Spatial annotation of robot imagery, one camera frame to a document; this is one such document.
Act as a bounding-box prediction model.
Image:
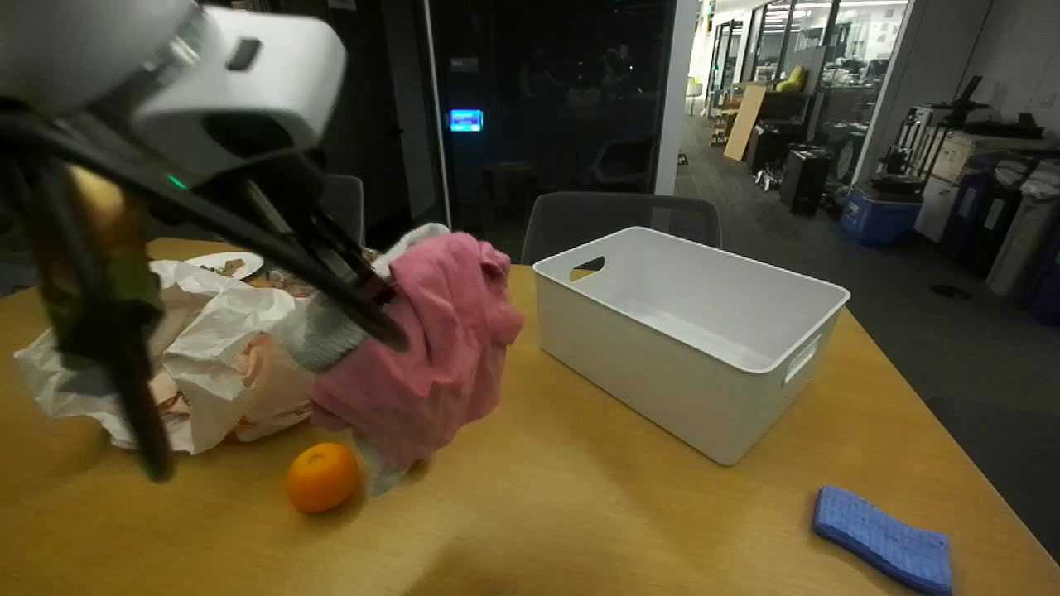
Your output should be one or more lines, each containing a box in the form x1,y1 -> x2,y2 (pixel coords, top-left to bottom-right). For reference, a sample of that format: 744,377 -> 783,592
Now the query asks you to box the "pink cloth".
309,229 -> 531,480

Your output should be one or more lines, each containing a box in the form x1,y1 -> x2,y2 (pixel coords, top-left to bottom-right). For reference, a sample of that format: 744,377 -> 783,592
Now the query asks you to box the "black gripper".
142,113 -> 414,354

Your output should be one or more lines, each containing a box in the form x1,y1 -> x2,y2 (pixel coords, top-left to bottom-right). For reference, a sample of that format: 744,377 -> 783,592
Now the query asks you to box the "wooden board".
719,79 -> 771,166

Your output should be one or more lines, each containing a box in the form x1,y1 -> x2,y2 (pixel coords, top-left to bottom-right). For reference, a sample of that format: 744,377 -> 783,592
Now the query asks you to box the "row of waste bins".
910,149 -> 1060,326

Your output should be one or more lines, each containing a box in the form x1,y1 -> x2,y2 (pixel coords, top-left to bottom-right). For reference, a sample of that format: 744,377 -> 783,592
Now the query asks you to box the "white knitted cloth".
366,219 -> 455,281

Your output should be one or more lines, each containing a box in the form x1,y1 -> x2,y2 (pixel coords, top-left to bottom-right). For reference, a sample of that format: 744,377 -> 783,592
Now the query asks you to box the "white plastic bag red print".
9,254 -> 325,462

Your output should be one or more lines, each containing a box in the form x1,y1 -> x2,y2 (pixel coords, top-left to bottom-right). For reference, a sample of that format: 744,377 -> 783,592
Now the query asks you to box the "white plastic bin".
531,223 -> 853,471

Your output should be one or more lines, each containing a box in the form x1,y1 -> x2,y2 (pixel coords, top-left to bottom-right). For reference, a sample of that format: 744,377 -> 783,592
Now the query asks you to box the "blue storage tub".
833,186 -> 923,248

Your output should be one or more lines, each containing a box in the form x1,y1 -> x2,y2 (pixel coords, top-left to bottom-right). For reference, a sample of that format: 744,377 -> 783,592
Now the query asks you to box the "black box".
779,144 -> 830,219

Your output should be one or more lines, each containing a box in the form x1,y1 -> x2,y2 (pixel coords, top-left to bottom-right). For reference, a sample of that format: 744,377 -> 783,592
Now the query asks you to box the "dark office chair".
517,190 -> 726,270

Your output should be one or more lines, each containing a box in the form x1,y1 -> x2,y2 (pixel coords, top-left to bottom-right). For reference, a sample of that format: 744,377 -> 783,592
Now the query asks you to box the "blue sponge cloth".
810,483 -> 957,596

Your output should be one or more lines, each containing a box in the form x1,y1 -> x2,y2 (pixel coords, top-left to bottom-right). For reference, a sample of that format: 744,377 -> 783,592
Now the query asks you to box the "blue lit screen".
444,107 -> 488,138

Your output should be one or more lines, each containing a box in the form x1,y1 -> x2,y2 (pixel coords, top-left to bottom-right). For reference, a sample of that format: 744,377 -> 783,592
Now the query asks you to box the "orange fruit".
281,439 -> 366,521

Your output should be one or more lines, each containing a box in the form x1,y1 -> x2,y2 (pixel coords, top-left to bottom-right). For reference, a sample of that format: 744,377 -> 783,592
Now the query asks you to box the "grey office chair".
313,170 -> 369,252

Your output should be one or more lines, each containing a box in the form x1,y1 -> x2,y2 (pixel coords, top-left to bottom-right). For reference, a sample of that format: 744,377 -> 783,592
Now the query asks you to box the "peach cloth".
146,327 -> 320,447

